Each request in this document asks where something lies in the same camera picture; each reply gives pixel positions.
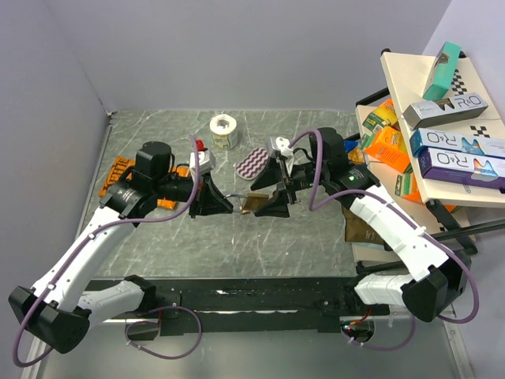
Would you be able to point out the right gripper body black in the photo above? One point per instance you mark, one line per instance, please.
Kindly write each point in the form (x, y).
(302, 177)

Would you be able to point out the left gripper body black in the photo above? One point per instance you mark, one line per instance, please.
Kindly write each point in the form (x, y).
(176, 188)

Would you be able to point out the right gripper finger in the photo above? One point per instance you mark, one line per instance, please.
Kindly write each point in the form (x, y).
(269, 176)
(276, 206)

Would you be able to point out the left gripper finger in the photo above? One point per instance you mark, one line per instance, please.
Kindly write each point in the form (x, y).
(211, 197)
(209, 209)

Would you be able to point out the large brass padlock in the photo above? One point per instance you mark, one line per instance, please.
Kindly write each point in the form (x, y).
(248, 203)

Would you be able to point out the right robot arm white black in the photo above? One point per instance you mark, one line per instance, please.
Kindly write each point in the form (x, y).
(435, 276)

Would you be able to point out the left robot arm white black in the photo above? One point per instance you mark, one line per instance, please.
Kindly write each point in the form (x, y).
(57, 309)

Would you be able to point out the pink black zigzag sponge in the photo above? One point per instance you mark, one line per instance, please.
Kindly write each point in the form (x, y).
(251, 166)

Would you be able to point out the blue chips bag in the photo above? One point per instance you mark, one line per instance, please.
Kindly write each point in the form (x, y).
(355, 156)

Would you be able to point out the orange potato chips bag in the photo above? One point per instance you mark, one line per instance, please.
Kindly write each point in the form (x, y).
(118, 167)

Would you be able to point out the white tape roll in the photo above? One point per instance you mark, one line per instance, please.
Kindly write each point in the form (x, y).
(224, 131)

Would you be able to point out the beige lower shelf board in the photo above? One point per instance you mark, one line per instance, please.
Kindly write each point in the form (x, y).
(417, 211)

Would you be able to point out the beige shelf board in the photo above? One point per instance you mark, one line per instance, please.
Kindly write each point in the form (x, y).
(417, 211)
(406, 76)

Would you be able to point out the orange snack box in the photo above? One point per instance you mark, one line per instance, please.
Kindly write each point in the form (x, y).
(389, 147)

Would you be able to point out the yellow green box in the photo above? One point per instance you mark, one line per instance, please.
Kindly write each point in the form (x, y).
(384, 115)

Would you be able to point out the green orange box lower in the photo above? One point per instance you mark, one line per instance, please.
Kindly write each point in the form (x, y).
(406, 187)

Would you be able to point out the silver R&O box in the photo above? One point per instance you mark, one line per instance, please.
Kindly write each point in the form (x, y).
(439, 112)

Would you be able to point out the purple R&O box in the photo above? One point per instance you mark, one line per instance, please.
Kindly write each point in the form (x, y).
(462, 168)

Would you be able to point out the beige upper shelf board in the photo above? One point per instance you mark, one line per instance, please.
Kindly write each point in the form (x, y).
(406, 76)

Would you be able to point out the teal box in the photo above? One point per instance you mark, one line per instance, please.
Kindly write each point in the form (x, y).
(442, 71)

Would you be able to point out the blue R&O box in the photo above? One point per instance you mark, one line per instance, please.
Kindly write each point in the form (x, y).
(455, 142)

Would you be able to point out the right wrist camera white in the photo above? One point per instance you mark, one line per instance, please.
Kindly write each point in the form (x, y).
(279, 148)

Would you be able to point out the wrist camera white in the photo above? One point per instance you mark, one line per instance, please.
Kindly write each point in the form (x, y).
(202, 160)
(279, 148)

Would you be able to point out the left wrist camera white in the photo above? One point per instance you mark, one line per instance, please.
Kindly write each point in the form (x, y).
(202, 160)

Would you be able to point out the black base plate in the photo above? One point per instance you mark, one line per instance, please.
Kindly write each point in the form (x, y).
(255, 304)

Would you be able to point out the black shelf frame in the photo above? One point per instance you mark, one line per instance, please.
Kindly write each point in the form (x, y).
(442, 212)

